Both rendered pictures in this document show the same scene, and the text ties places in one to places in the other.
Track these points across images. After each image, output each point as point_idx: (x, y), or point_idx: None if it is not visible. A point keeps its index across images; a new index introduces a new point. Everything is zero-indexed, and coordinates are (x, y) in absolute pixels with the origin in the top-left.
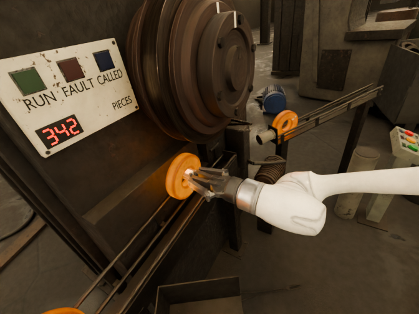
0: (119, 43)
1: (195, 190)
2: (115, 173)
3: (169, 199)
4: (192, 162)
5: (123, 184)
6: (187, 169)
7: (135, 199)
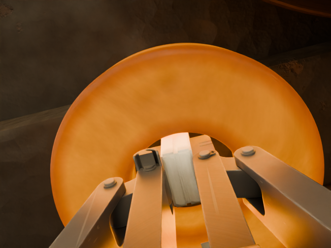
0: None
1: None
2: (6, 70)
3: None
4: (237, 108)
5: (28, 115)
6: (178, 136)
7: (1, 167)
